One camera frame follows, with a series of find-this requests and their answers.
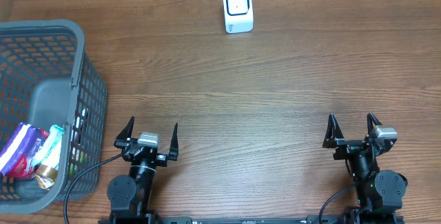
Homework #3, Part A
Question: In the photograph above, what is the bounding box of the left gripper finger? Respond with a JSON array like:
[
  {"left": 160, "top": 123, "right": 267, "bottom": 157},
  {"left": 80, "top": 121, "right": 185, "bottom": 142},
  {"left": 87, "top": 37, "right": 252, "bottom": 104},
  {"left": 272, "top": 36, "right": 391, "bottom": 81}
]
[
  {"left": 169, "top": 123, "right": 178, "bottom": 155},
  {"left": 116, "top": 116, "right": 134, "bottom": 141}
]

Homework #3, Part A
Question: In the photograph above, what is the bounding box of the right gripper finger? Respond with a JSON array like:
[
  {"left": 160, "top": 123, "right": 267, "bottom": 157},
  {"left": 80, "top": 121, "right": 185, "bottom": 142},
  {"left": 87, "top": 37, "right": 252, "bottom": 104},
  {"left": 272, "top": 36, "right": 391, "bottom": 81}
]
[
  {"left": 367, "top": 112, "right": 382, "bottom": 136},
  {"left": 323, "top": 113, "right": 345, "bottom": 143}
]

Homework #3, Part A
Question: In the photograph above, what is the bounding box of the mint green wipes pack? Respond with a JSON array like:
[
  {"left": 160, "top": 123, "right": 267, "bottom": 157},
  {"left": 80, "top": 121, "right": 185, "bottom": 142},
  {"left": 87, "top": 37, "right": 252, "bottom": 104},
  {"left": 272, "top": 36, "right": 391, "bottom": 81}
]
[{"left": 31, "top": 125, "right": 65, "bottom": 167}]

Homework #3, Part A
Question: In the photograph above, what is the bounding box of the white Pantene tube gold cap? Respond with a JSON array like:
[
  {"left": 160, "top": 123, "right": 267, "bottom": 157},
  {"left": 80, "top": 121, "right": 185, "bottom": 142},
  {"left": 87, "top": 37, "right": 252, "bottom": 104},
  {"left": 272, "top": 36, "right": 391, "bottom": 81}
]
[{"left": 35, "top": 137, "right": 63, "bottom": 190}]

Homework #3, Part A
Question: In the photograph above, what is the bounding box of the purple snack package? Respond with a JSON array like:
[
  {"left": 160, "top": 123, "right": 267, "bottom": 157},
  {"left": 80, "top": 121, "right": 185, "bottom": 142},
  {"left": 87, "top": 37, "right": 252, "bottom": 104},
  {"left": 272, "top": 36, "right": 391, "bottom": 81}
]
[{"left": 1, "top": 123, "right": 49, "bottom": 179}]

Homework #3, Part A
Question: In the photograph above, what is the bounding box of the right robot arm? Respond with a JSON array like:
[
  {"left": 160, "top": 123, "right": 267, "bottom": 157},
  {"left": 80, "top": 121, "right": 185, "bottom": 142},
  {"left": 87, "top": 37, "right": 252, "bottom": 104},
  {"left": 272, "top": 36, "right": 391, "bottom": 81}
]
[{"left": 318, "top": 112, "right": 408, "bottom": 223}]

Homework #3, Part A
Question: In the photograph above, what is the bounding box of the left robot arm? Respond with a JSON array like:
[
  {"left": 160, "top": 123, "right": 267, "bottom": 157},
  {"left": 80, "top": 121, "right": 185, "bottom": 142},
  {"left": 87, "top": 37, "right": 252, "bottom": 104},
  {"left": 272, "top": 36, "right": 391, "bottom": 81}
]
[{"left": 107, "top": 118, "right": 178, "bottom": 224}]

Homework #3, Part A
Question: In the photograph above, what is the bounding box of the white barcode scanner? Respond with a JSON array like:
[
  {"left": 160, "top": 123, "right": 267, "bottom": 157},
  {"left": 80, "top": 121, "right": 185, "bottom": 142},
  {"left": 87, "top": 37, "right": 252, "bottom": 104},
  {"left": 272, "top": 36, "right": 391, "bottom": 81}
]
[{"left": 223, "top": 0, "right": 254, "bottom": 34}]

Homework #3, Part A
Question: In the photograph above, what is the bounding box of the grey plastic shopping basket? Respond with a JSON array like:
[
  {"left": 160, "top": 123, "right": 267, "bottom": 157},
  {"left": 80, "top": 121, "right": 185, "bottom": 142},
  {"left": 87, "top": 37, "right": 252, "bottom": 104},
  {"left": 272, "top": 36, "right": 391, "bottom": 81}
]
[{"left": 1, "top": 19, "right": 108, "bottom": 214}]

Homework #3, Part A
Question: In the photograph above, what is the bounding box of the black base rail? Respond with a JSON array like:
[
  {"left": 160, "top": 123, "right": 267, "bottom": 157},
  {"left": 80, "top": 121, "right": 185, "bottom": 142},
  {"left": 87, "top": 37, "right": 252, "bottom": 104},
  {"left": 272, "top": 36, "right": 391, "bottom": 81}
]
[{"left": 98, "top": 213, "right": 406, "bottom": 224}]

